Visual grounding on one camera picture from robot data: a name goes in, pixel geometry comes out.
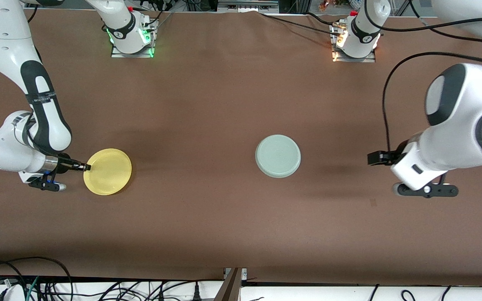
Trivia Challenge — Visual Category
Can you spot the yellow plate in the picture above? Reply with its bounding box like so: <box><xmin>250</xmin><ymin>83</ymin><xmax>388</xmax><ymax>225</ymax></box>
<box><xmin>83</xmin><ymin>148</ymin><xmax>133</xmax><ymax>196</ymax></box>

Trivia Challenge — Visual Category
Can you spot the pale green plate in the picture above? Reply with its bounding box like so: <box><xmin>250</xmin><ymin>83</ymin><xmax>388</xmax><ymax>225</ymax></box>
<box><xmin>255</xmin><ymin>134</ymin><xmax>302</xmax><ymax>179</ymax></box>

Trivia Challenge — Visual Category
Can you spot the brown table cover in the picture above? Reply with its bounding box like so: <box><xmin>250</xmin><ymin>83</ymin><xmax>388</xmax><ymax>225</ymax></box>
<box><xmin>0</xmin><ymin>8</ymin><xmax>482</xmax><ymax>287</ymax></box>

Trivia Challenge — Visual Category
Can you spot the white bench surface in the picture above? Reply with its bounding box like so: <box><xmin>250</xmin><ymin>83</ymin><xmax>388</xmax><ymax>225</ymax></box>
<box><xmin>0</xmin><ymin>279</ymin><xmax>482</xmax><ymax>301</ymax></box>

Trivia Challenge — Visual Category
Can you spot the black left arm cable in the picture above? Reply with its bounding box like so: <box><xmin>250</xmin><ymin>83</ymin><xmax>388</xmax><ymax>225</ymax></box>
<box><xmin>375</xmin><ymin>0</ymin><xmax>482</xmax><ymax>154</ymax></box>

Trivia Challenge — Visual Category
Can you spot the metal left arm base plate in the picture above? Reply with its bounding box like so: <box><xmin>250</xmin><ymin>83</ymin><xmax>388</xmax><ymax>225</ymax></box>
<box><xmin>332</xmin><ymin>23</ymin><xmax>376</xmax><ymax>63</ymax></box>

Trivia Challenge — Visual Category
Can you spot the black looping cable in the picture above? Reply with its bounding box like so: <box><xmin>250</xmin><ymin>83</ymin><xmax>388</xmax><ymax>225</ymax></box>
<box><xmin>0</xmin><ymin>256</ymin><xmax>73</xmax><ymax>301</ymax></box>

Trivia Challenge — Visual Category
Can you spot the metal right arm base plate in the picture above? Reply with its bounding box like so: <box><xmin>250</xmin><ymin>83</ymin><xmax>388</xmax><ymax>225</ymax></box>
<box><xmin>111</xmin><ymin>19</ymin><xmax>154</xmax><ymax>58</ymax></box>

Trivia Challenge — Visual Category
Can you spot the teal cable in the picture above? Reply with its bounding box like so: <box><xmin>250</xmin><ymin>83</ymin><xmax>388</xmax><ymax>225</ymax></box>
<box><xmin>26</xmin><ymin>276</ymin><xmax>41</xmax><ymax>301</ymax></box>

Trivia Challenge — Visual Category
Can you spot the short black table cable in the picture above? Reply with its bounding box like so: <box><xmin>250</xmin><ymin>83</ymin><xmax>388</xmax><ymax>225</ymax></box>
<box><xmin>307</xmin><ymin>12</ymin><xmax>338</xmax><ymax>26</ymax></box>

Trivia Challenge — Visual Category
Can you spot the long black table cable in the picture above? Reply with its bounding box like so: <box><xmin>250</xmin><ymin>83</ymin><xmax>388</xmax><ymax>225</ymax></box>
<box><xmin>260</xmin><ymin>13</ymin><xmax>338</xmax><ymax>34</ymax></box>

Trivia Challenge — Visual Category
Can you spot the aluminium frame beam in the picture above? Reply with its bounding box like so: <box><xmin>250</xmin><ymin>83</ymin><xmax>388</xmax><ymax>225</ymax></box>
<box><xmin>214</xmin><ymin>268</ymin><xmax>248</xmax><ymax>301</ymax></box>

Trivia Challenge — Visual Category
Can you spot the grey metal rail box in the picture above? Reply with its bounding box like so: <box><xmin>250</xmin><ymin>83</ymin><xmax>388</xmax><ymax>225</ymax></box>
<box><xmin>218</xmin><ymin>0</ymin><xmax>279</xmax><ymax>13</ymax></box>

